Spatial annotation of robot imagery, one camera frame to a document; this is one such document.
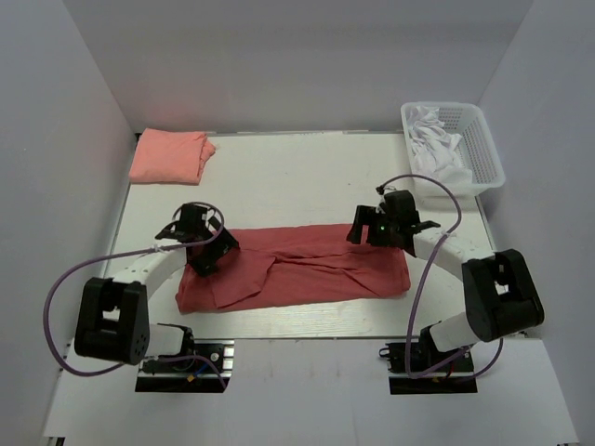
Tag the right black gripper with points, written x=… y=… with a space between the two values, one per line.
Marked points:
x=363 y=217

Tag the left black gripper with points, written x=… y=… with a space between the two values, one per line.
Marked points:
x=223 y=243

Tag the red t-shirt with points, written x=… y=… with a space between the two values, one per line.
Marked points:
x=280 y=267

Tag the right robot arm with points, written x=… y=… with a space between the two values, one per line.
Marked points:
x=500 y=296

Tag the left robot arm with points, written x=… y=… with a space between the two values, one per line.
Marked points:
x=114 y=323

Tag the white crumpled t-shirt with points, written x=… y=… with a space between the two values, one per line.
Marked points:
x=434 y=149

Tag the folded salmon t-shirt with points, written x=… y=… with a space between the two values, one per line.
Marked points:
x=163 y=157

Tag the white plastic basket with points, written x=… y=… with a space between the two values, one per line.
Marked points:
x=477 y=150

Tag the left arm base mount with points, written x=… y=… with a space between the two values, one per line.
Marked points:
x=206 y=370

